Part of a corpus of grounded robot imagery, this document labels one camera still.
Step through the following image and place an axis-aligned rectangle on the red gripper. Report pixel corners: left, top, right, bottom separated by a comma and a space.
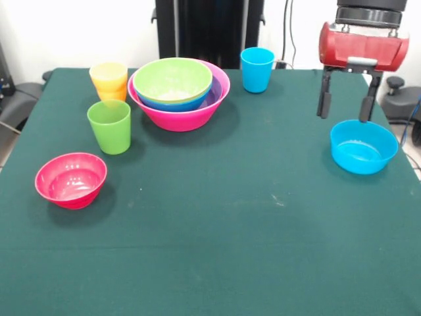
316, 21, 411, 124

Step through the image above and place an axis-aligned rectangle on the small translucent blue bowl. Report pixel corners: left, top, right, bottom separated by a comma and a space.
330, 119, 399, 175

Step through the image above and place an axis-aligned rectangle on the purple bowl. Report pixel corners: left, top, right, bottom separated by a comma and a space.
197, 77, 224, 111

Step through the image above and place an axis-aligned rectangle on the large blue bowl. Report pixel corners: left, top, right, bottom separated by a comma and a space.
136, 82, 214, 112

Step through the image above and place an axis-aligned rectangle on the large pink bowl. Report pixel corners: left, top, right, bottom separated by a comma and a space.
126, 60, 231, 133

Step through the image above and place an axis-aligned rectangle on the green bowl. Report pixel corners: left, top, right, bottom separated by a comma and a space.
132, 57, 214, 103

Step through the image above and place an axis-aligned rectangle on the blue cup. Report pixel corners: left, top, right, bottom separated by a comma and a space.
239, 47, 276, 93

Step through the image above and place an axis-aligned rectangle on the dark green tablecloth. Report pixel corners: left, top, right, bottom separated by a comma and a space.
0, 67, 421, 316

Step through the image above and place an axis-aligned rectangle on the orange cup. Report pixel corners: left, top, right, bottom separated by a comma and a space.
93, 84, 128, 102

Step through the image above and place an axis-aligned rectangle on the green cup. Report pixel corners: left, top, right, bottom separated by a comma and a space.
86, 99, 132, 155

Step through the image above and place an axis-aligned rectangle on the yellow cup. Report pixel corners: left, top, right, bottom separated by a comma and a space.
89, 61, 128, 92

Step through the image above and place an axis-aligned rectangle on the small pink bowl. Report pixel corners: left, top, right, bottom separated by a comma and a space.
34, 152, 108, 210

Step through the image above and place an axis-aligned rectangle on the grey pedestal foot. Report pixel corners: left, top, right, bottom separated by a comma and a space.
381, 76, 421, 123
0, 70, 53, 132

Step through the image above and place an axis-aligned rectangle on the blue cable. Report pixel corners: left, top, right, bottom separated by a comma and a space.
399, 95, 421, 147

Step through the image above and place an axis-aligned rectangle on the black hanging cable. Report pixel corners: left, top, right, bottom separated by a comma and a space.
275, 0, 298, 70

